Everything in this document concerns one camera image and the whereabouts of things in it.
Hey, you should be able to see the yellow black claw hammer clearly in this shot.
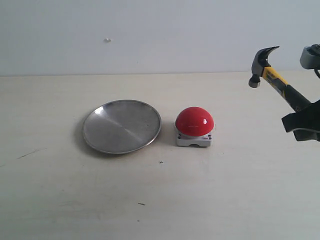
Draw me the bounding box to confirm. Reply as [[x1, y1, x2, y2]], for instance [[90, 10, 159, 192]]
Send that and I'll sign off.
[[248, 46, 311, 112]]

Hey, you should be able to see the red dome push button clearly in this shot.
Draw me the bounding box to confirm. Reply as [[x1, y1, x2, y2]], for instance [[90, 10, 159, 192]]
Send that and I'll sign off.
[[174, 106, 215, 148]]

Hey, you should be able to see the round metal plate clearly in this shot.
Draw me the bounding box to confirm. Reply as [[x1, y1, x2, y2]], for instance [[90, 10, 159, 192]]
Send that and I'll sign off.
[[82, 99, 162, 155]]

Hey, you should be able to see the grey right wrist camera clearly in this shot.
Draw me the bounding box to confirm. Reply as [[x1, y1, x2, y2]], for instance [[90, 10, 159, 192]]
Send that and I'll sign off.
[[299, 44, 320, 70]]

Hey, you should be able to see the small white wall screw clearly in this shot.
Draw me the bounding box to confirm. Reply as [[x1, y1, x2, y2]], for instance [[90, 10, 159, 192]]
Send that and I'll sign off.
[[104, 38, 112, 43]]

